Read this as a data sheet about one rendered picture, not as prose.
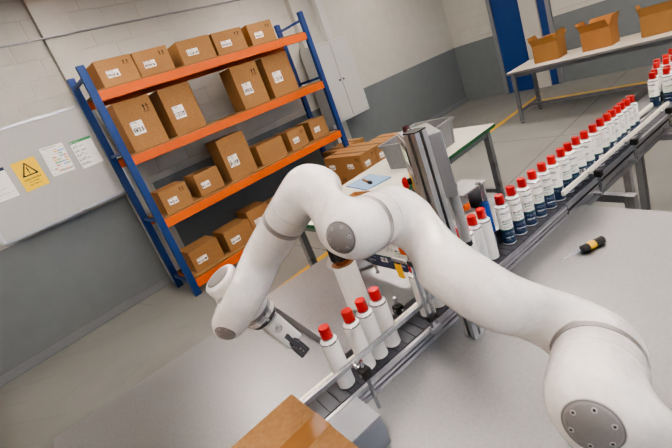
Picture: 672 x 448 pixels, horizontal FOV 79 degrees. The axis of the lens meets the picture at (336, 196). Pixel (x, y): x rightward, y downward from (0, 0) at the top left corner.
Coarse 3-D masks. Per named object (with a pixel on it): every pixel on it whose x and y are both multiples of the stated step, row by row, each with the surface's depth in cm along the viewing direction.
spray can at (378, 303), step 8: (376, 288) 122; (376, 296) 122; (376, 304) 122; (384, 304) 122; (376, 312) 123; (384, 312) 122; (384, 320) 123; (392, 320) 125; (384, 328) 124; (392, 336) 125; (392, 344) 126
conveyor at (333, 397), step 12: (528, 228) 164; (504, 252) 154; (408, 324) 134; (420, 324) 132; (408, 336) 129; (396, 348) 126; (384, 360) 123; (372, 372) 120; (336, 384) 120; (360, 384) 118; (324, 396) 118; (336, 396) 116; (348, 396) 115; (312, 408) 115; (324, 408) 114; (336, 408) 112
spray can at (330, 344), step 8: (320, 328) 113; (328, 328) 113; (328, 336) 113; (336, 336) 115; (320, 344) 114; (328, 344) 112; (336, 344) 113; (328, 352) 113; (336, 352) 113; (328, 360) 115; (336, 360) 114; (344, 360) 115; (336, 368) 115; (344, 376) 116; (352, 376) 118; (344, 384) 116; (352, 384) 117
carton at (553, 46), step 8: (560, 32) 557; (528, 40) 582; (536, 40) 565; (544, 40) 560; (552, 40) 555; (560, 40) 560; (536, 48) 576; (544, 48) 568; (552, 48) 561; (560, 48) 561; (536, 56) 581; (544, 56) 573; (552, 56) 565; (560, 56) 562
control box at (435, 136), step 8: (432, 128) 114; (400, 136) 121; (432, 136) 109; (440, 136) 109; (400, 144) 123; (432, 144) 109; (440, 144) 109; (440, 152) 110; (440, 160) 111; (448, 160) 111; (408, 168) 123; (440, 168) 111; (448, 168) 111; (440, 176) 112; (448, 176) 112; (416, 184) 116; (448, 184) 113; (416, 192) 124; (448, 192) 113; (456, 192) 113
